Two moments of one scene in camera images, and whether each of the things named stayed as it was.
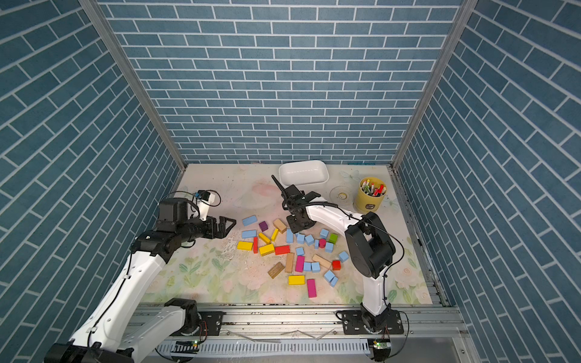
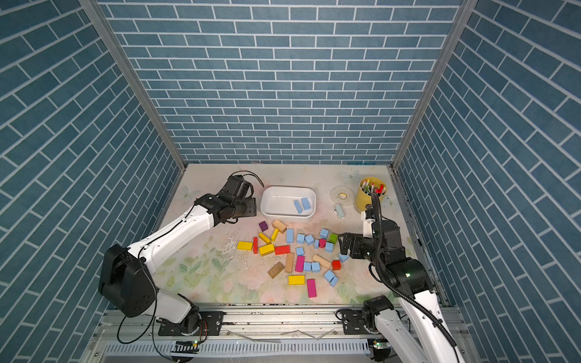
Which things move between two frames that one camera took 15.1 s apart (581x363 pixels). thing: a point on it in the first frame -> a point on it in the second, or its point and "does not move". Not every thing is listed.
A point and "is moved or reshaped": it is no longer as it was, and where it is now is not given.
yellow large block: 266,249 does not move
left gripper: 222,231 -> 251,203
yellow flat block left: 244,246 does not move
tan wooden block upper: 279,225 does not move
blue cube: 329,275 does not move
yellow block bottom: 296,280 does not move
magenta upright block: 299,263 does not move
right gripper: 290,219 -> 357,238
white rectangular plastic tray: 303,172 -> 277,203
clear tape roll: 341,196 does not move
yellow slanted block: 264,238 does not move
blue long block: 249,220 is moved or reshaped
